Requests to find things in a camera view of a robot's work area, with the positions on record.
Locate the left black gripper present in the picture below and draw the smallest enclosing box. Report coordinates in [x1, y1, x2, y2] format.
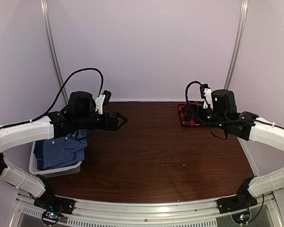
[75, 111, 127, 131]

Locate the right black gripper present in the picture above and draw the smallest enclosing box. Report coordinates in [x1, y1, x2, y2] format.
[181, 103, 228, 131]

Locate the red black plaid shirt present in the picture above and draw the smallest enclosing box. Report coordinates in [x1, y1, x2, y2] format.
[177, 101, 210, 126]

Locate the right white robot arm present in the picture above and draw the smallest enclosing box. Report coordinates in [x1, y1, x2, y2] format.
[177, 102, 284, 209]

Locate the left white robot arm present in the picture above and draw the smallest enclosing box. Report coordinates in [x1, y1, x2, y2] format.
[0, 112, 128, 210]

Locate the white plastic laundry basket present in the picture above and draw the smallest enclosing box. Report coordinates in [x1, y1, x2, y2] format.
[28, 142, 82, 178]

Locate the blue checkered shirt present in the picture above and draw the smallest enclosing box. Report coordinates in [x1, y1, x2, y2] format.
[34, 130, 88, 170]

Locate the right circuit board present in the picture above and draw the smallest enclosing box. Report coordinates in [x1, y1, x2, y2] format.
[231, 211, 251, 225]

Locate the circuit board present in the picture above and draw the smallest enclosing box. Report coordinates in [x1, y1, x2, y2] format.
[41, 210, 62, 225]
[231, 211, 251, 225]

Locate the left circuit board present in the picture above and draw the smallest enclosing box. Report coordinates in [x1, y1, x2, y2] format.
[41, 210, 62, 225]

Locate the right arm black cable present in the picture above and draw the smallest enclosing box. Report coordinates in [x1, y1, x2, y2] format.
[185, 81, 230, 140]

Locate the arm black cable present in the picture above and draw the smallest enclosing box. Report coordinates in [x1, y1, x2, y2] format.
[185, 81, 230, 140]
[44, 68, 104, 119]

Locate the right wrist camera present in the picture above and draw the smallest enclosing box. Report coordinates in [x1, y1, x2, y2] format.
[211, 89, 237, 122]

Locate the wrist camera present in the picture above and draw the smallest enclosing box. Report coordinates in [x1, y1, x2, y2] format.
[211, 89, 237, 122]
[66, 91, 96, 116]

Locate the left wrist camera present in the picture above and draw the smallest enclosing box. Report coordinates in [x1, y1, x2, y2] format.
[66, 91, 96, 116]

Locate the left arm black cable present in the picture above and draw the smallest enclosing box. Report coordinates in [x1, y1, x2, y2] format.
[44, 68, 104, 119]

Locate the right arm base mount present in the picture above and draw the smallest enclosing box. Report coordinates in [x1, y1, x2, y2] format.
[217, 177, 257, 214]

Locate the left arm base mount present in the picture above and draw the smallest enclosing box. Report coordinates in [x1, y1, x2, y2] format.
[30, 185, 75, 215]

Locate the right aluminium corner post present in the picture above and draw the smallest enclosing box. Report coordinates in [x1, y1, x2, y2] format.
[224, 0, 249, 90]

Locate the aluminium corner post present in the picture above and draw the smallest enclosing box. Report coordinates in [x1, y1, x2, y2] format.
[39, 0, 69, 105]
[224, 0, 249, 90]

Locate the front aluminium frame rail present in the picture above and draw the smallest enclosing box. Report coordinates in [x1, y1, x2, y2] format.
[10, 185, 284, 227]

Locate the left aluminium corner post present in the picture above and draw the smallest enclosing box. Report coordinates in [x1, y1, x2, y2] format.
[39, 0, 69, 105]

